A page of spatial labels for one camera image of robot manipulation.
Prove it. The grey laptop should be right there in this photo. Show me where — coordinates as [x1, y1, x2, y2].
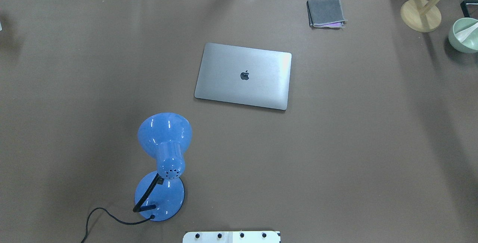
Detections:
[194, 43, 292, 110]

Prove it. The blue desk lamp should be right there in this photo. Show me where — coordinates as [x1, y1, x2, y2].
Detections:
[133, 112, 192, 222]

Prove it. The grey folded cloth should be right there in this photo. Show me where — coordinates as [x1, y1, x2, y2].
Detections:
[306, 0, 347, 29]

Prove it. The wooden cup tree stand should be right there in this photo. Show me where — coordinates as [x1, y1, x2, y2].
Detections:
[400, 0, 442, 32]

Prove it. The white ceramic spoon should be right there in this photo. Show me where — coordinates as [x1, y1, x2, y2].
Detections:
[456, 22, 478, 43]

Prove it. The green ceramic bowl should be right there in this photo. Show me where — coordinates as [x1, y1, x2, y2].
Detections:
[448, 18, 478, 53]

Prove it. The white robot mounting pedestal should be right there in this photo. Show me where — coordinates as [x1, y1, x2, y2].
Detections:
[182, 231, 281, 243]

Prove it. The black lamp power cable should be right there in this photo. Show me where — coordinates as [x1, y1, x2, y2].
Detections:
[80, 208, 156, 243]

